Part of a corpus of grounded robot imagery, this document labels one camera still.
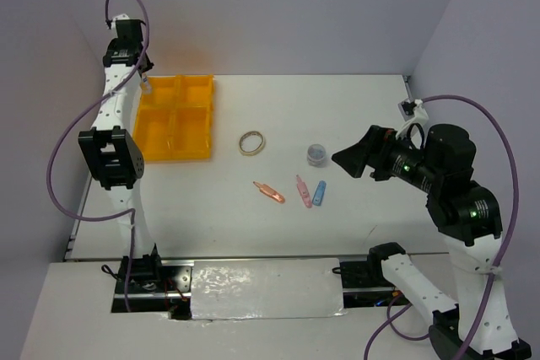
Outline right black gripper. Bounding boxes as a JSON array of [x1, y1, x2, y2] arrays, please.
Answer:
[[331, 121, 440, 188]]

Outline clear round pin jar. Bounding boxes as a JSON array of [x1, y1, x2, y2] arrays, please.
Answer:
[[306, 143, 327, 168]]

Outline beige masking tape roll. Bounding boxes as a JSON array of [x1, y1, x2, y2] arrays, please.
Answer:
[[238, 131, 266, 157]]

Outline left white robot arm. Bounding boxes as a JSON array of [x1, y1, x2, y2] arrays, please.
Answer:
[[78, 14, 165, 292]]

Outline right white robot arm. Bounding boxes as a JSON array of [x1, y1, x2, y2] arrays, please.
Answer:
[[332, 123, 532, 359]]

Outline small purple-capped glue bottle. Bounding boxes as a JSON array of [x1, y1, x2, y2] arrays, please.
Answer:
[[140, 74, 153, 94]]

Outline yellow four-compartment tray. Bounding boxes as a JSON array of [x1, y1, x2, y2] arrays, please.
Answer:
[[133, 75, 214, 163]]

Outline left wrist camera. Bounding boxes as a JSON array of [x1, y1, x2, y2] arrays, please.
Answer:
[[105, 13, 130, 30]]

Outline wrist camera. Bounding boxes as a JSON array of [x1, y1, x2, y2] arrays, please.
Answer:
[[105, 13, 130, 30], [398, 99, 429, 121]]

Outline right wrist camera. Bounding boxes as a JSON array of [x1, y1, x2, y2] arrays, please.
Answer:
[[398, 99, 429, 121]]

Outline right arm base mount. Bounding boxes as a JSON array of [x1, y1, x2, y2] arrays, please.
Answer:
[[332, 261, 399, 309]]

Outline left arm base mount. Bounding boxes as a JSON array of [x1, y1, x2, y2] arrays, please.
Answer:
[[100, 261, 194, 320]]

